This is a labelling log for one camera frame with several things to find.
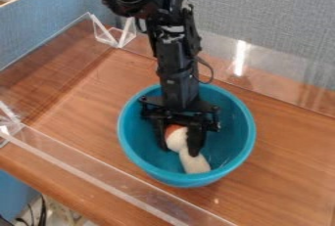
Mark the blue plastic bowl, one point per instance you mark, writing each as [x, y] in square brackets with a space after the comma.
[227, 148]

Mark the white brown toy mushroom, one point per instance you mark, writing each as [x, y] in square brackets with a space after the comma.
[176, 138]

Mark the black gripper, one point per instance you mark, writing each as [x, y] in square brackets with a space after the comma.
[200, 113]

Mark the clear acrylic back barrier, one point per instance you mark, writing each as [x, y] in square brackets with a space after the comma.
[289, 78]

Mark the clear acrylic front barrier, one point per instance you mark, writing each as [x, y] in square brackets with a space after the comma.
[109, 179]

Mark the clear acrylic corner bracket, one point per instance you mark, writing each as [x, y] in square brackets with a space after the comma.
[116, 37]

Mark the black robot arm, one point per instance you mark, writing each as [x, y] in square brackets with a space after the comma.
[175, 43]

